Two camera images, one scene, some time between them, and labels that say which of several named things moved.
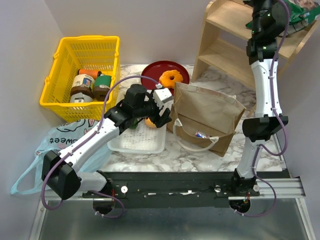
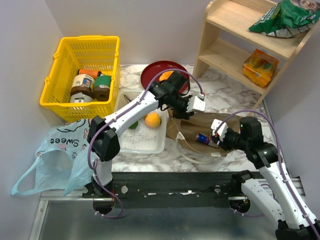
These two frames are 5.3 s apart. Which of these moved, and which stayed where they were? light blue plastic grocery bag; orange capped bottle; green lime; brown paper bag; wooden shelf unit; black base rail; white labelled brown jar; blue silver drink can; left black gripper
Moved: left black gripper; brown paper bag; blue silver drink can
Stayed: wooden shelf unit; orange capped bottle; green lime; light blue plastic grocery bag; black base rail; white labelled brown jar
